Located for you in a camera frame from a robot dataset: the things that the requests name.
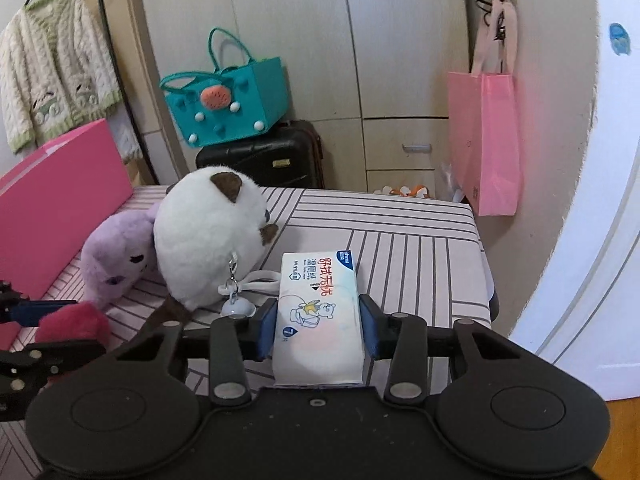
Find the white round plush toy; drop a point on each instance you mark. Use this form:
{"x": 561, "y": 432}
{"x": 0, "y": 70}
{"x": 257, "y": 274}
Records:
{"x": 205, "y": 235}

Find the black wall hook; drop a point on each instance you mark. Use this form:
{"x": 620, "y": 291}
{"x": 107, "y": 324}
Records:
{"x": 492, "y": 5}

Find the orange and white toy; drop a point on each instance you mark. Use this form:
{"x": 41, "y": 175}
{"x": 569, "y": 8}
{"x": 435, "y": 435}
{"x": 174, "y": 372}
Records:
{"x": 407, "y": 191}

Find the pink paper gift bag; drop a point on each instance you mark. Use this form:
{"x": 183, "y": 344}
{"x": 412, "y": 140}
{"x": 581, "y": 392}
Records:
{"x": 487, "y": 150}

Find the white tissue pack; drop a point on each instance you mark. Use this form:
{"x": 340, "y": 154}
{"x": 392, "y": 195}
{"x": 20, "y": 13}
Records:
{"x": 320, "y": 320}

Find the blue door sticker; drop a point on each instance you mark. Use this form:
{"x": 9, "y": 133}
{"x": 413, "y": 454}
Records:
{"x": 620, "y": 38}

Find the cream fuzzy cardigan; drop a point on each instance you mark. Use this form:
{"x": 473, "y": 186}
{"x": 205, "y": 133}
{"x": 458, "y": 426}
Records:
{"x": 50, "y": 80}

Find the teal felt tote bag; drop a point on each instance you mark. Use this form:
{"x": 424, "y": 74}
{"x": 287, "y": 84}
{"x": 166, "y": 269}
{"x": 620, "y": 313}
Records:
{"x": 230, "y": 105}

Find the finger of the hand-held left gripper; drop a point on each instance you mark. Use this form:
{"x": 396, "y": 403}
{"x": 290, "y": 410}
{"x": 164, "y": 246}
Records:
{"x": 55, "y": 355}
{"x": 42, "y": 311}

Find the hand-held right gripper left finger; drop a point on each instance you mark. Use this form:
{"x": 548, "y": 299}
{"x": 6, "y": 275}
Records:
{"x": 265, "y": 330}

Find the clear plastic bag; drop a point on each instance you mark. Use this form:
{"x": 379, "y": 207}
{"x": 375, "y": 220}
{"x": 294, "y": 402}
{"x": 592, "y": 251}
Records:
{"x": 452, "y": 182}

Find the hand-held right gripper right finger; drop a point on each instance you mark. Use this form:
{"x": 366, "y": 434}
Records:
{"x": 371, "y": 330}

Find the black suitcase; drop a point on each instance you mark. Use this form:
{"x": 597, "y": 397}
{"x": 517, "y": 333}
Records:
{"x": 270, "y": 155}

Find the red fluffy plush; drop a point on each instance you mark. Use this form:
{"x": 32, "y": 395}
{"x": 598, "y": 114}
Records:
{"x": 75, "y": 322}

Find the beige wooden wardrobe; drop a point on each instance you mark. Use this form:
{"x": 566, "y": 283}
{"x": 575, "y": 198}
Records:
{"x": 350, "y": 50}

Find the purple plush toy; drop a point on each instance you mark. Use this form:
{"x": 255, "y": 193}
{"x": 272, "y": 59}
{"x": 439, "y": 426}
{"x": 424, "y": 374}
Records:
{"x": 120, "y": 260}

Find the black clothes rack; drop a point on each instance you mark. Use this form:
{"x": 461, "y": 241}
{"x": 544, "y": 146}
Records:
{"x": 125, "y": 85}

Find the white door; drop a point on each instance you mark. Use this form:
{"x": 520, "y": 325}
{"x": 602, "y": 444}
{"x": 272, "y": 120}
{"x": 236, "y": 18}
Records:
{"x": 600, "y": 210}

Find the pink cardboard box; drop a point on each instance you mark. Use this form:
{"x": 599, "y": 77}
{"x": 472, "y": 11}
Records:
{"x": 60, "y": 185}

